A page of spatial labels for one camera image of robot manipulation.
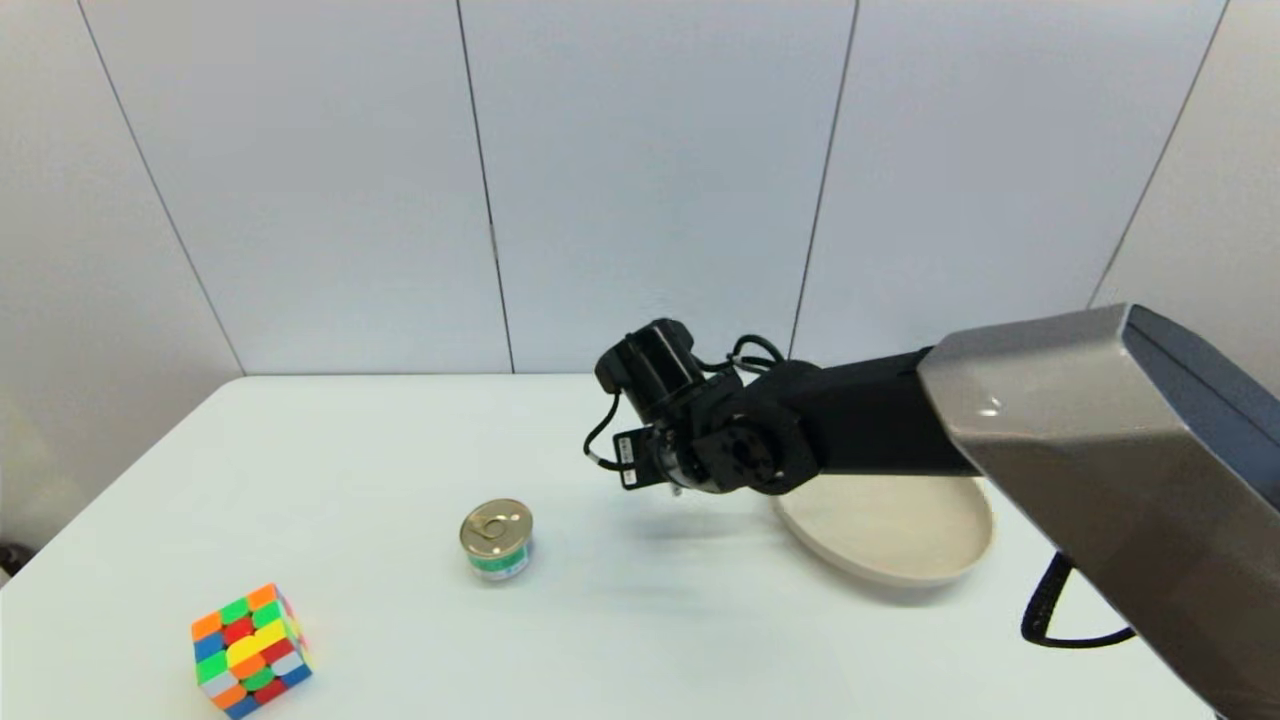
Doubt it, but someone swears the black camera cable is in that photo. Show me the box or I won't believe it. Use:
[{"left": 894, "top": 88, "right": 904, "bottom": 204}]
[{"left": 583, "top": 390, "right": 637, "bottom": 473}]

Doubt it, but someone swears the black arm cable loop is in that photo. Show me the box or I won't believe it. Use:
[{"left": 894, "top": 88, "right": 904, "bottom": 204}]
[{"left": 1020, "top": 550, "right": 1138, "bottom": 650}]

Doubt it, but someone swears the small tin can green label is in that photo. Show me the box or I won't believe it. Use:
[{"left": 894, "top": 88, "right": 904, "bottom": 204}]
[{"left": 459, "top": 498, "right": 535, "bottom": 583}]

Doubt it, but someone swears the beige round plate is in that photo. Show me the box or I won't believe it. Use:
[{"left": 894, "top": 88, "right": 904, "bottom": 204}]
[{"left": 772, "top": 474, "right": 996, "bottom": 588}]

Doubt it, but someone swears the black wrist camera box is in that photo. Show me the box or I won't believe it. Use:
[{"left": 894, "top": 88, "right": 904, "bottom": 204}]
[{"left": 594, "top": 318, "right": 743, "bottom": 425}]

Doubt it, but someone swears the colourful puzzle cube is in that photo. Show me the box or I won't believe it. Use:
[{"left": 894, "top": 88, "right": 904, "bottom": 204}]
[{"left": 190, "top": 583, "right": 314, "bottom": 720}]

